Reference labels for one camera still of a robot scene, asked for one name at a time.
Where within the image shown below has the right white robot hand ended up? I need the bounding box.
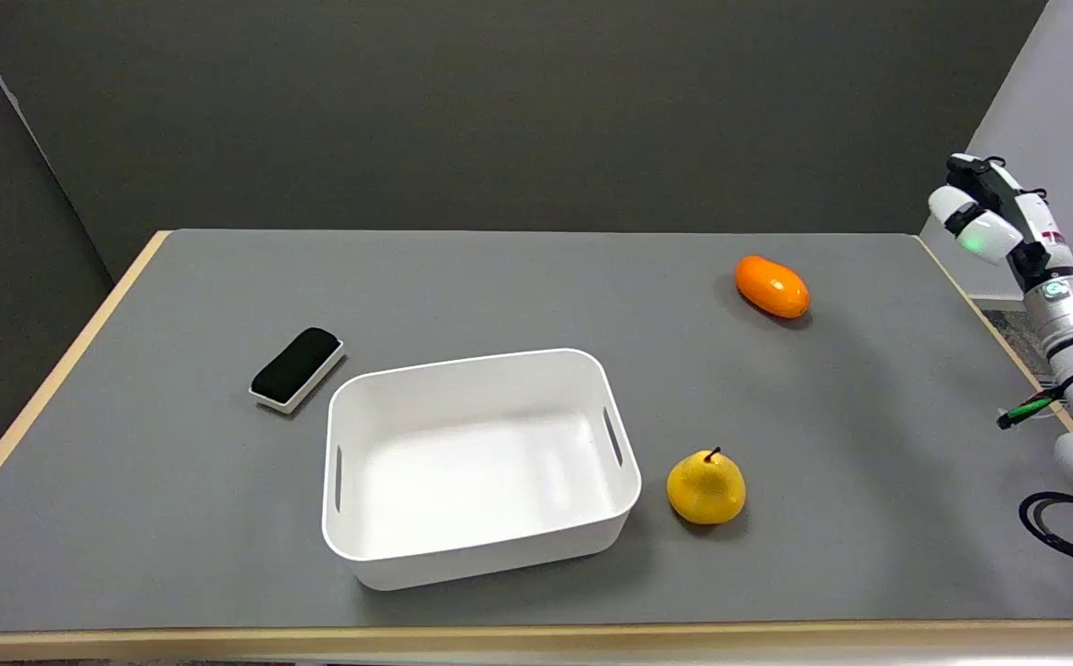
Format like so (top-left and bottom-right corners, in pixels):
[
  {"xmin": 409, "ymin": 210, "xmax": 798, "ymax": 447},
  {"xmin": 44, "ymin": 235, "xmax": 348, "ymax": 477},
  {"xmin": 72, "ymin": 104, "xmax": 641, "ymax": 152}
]
[{"xmin": 928, "ymin": 153, "xmax": 1073, "ymax": 286}]

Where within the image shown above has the orange mango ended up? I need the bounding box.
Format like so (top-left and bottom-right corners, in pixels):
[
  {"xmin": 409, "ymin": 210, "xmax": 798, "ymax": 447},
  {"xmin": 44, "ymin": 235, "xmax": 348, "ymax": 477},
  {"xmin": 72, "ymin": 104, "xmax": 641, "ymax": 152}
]
[{"xmin": 734, "ymin": 255, "xmax": 812, "ymax": 320}]

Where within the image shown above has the yellow pear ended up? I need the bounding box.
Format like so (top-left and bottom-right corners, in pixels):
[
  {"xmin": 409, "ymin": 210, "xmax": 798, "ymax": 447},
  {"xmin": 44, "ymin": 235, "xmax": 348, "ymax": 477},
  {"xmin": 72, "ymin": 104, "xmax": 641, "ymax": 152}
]
[{"xmin": 666, "ymin": 447, "xmax": 747, "ymax": 526}]

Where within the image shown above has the grey table mat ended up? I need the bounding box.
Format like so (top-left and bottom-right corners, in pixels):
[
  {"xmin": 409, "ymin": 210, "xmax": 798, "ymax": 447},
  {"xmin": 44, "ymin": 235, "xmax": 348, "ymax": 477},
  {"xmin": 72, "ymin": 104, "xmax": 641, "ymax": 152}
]
[{"xmin": 0, "ymin": 229, "xmax": 1073, "ymax": 635}]

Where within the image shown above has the white plastic bin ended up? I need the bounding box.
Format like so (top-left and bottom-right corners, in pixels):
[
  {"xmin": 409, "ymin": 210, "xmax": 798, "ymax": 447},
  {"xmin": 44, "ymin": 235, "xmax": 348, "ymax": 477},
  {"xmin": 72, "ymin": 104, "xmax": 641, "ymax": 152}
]
[{"xmin": 321, "ymin": 348, "xmax": 643, "ymax": 591}]

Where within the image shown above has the black whiteboard eraser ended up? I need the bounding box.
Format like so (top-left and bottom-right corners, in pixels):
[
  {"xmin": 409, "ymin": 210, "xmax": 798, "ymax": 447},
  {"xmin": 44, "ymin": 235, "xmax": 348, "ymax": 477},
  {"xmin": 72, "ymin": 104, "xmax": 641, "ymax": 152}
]
[{"xmin": 249, "ymin": 327, "xmax": 346, "ymax": 414}]

